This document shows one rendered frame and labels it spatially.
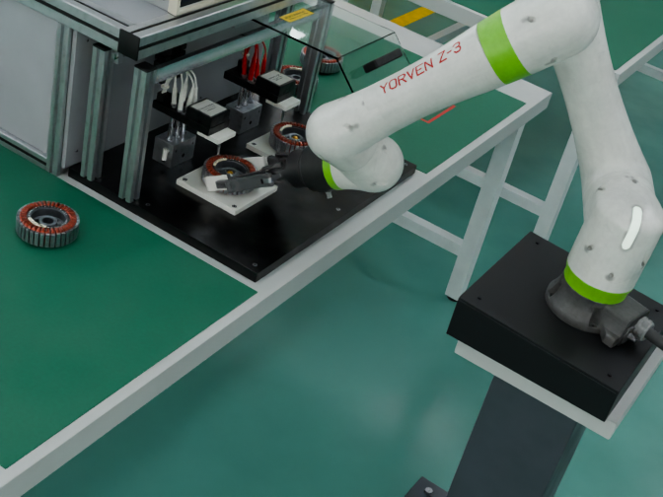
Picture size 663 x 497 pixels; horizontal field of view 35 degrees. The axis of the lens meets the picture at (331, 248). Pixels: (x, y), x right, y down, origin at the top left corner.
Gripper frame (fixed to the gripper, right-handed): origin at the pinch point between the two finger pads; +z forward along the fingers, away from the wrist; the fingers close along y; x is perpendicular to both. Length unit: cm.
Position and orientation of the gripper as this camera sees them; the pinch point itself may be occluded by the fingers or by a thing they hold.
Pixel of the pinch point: (231, 174)
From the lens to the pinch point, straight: 218.5
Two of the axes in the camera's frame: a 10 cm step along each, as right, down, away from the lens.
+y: 5.2, -3.7, 7.7
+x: -2.3, -9.3, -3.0
